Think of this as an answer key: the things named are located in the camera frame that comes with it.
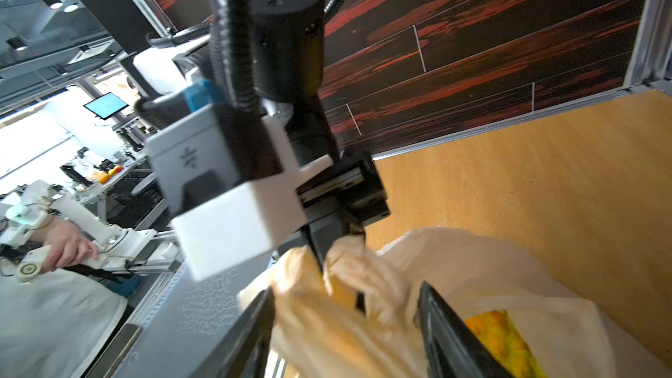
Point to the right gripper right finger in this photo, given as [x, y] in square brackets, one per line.
[452, 350]

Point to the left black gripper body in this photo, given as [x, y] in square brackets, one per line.
[268, 59]

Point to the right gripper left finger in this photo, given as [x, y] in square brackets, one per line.
[245, 349]

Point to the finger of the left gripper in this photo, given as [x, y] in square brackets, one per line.
[314, 246]
[350, 265]

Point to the yellow pineapple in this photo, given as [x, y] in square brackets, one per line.
[498, 334]

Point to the white plastic bag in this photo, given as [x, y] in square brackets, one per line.
[357, 315]

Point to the operator's hand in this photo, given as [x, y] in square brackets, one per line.
[68, 245]

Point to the small monitor screen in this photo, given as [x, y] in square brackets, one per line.
[106, 106]

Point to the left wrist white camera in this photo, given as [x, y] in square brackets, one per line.
[231, 180]

